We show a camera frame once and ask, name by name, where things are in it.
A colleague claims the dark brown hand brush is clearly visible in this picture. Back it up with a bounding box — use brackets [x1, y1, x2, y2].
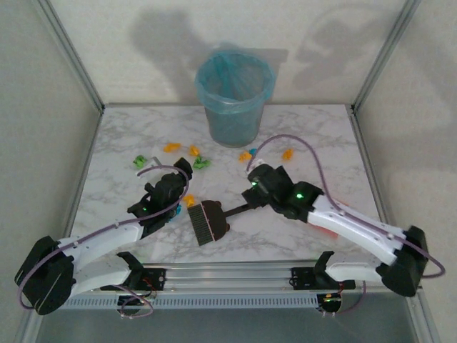
[187, 199, 253, 247]

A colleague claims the red plastic dustpan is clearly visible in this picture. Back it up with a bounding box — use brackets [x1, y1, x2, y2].
[306, 199, 353, 239]

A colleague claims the grey mesh trash bin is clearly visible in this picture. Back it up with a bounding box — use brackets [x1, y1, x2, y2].
[205, 96, 267, 147]

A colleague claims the black base electronics box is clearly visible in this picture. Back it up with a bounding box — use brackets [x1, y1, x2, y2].
[321, 292, 344, 312]

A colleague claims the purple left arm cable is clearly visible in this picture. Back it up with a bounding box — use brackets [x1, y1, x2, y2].
[16, 164, 190, 312]

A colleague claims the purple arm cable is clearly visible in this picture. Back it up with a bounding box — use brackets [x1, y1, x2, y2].
[246, 134, 446, 279]
[16, 164, 190, 312]

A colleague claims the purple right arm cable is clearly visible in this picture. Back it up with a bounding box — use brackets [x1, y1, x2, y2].
[246, 134, 446, 279]

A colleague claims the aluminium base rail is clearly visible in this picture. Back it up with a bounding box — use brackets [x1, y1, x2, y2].
[37, 262, 424, 298]

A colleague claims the aluminium table side rail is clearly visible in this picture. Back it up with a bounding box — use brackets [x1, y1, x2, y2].
[348, 105, 392, 229]
[53, 106, 104, 265]

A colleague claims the grey slotted cable duct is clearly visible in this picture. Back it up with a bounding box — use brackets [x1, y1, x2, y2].
[42, 294, 321, 311]

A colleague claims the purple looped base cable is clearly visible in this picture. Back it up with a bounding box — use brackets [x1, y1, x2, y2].
[117, 285, 155, 319]
[321, 280, 367, 317]

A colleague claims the aluminium frame post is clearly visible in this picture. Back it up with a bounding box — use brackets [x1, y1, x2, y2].
[351, 0, 424, 114]
[34, 0, 105, 114]

